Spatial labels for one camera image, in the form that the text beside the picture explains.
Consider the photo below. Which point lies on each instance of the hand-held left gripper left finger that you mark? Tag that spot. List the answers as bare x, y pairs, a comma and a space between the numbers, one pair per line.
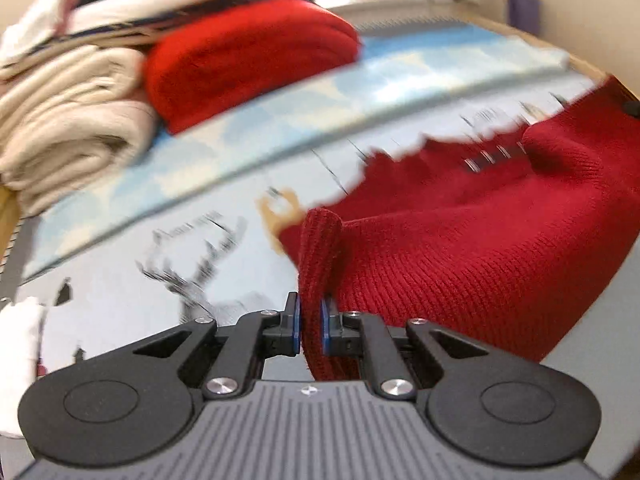
296, 321

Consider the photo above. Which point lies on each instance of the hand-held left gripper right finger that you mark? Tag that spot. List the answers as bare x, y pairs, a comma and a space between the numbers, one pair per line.
326, 322

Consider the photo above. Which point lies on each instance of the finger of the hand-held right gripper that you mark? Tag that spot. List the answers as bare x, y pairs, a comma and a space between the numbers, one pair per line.
633, 109

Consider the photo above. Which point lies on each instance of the dark red knit sweater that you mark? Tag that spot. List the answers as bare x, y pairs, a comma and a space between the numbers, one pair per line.
450, 240

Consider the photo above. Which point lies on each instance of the purple paper bag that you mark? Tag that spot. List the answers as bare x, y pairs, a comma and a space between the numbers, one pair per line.
524, 10

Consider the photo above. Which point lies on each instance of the printed grey bedsheet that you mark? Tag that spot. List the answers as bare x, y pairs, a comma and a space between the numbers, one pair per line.
125, 280

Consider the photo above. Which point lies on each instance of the light blue quilt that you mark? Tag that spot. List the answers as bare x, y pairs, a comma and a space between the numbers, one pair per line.
300, 110

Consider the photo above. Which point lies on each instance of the grey window sill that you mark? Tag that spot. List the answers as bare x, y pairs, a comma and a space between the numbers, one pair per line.
400, 12

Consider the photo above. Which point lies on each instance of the folded red blanket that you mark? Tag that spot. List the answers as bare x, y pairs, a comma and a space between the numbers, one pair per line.
250, 55

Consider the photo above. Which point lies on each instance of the folded cream blanket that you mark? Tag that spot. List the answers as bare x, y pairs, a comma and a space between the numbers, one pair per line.
65, 120

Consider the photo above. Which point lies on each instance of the dark trimmed folded garment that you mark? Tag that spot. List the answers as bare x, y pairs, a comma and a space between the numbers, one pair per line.
165, 22

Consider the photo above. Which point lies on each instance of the folded white pink cloth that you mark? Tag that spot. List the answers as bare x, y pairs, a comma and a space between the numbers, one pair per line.
125, 5

